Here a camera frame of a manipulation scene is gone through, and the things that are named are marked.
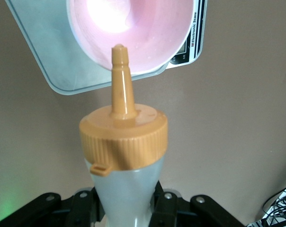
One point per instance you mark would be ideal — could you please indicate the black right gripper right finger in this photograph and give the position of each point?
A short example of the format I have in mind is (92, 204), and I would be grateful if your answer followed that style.
(192, 212)

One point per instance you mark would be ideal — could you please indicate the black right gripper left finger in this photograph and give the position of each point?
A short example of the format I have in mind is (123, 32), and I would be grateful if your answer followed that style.
(62, 212)

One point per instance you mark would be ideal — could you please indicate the clear sauce bottle orange cap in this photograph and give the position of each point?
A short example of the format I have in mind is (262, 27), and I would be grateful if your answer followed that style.
(124, 142)

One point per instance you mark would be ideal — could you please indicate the pink plastic cup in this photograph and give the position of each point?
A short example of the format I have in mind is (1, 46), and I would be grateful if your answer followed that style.
(157, 35)

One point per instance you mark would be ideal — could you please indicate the brown table cover sheet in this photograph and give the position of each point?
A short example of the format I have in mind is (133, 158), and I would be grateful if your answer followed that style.
(228, 118)

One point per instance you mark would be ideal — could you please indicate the silver digital kitchen scale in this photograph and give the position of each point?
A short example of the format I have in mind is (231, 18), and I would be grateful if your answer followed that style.
(50, 47)

